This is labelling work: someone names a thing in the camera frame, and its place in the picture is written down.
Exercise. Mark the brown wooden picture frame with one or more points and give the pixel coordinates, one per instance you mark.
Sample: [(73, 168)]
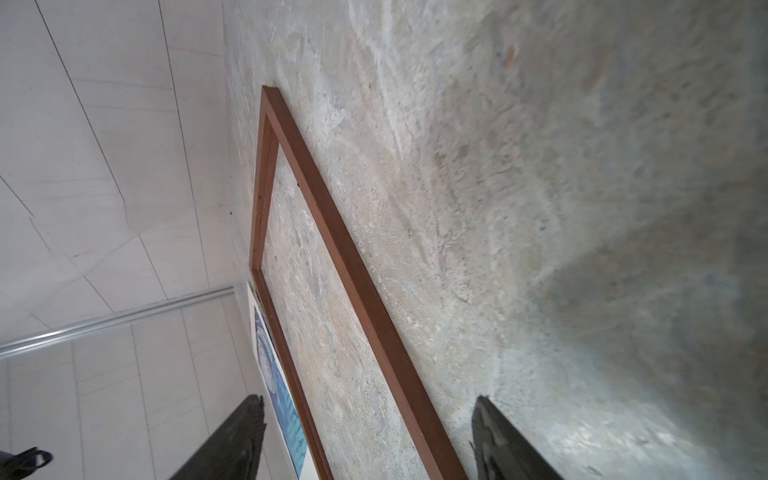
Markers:
[(279, 133)]

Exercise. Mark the blue poster photo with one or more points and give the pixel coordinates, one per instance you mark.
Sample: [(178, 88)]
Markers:
[(290, 426)]

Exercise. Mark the left corner aluminium post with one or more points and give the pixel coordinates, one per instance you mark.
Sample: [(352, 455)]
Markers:
[(111, 321)]

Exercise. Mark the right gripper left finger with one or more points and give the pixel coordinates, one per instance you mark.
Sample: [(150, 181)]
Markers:
[(233, 451)]

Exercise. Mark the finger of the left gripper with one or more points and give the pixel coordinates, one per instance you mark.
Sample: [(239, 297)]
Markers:
[(22, 465)]

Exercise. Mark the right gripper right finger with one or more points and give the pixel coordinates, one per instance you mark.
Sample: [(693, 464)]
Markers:
[(501, 451)]

